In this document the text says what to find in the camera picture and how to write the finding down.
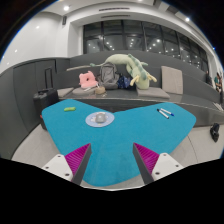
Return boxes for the white marker with blue cap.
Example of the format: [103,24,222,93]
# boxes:
[160,107,175,117]

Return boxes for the large grey flat seat cushion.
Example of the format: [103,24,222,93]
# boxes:
[135,86,171,100]

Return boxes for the green plush dragon toy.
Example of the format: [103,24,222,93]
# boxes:
[89,53,158,90]

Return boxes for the dark blue patterned bag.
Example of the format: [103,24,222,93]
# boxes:
[116,74,132,90]

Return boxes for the grey white computer mouse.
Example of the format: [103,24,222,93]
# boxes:
[95,112,108,124]

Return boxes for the black bag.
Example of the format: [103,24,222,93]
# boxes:
[209,122,221,143]

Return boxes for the small tan pouch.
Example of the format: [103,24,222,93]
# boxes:
[94,86,107,96]

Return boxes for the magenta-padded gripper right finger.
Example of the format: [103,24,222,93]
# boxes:
[132,142,184,185]

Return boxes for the round light blue mouse pad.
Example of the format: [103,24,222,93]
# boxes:
[85,110,116,128]

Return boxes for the person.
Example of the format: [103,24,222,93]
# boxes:
[214,72,224,94]

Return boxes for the black suitcase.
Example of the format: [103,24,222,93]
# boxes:
[32,67,60,131]

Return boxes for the grey backpack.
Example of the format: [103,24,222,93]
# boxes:
[98,61,120,90]

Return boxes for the grey square upright cushion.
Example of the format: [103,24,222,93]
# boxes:
[160,65,184,96]

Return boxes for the pink plush cushion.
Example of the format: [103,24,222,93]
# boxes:
[78,70,99,89]

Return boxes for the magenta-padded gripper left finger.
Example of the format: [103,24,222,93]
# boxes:
[41,143,93,185]

